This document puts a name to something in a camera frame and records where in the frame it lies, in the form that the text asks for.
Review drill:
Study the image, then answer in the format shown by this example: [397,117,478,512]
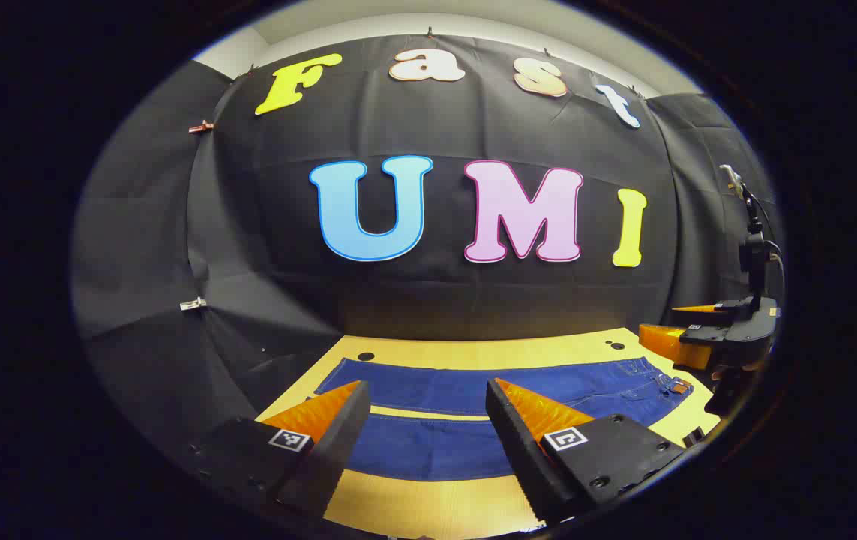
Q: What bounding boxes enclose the blue jeans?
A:
[313,356,695,482]

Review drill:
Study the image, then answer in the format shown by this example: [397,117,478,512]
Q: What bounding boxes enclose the black backdrop cloth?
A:
[70,34,785,481]

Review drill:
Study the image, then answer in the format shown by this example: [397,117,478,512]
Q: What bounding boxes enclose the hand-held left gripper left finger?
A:
[187,379,371,521]

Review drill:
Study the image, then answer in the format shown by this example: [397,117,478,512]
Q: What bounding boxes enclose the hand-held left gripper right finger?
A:
[485,377,688,524]

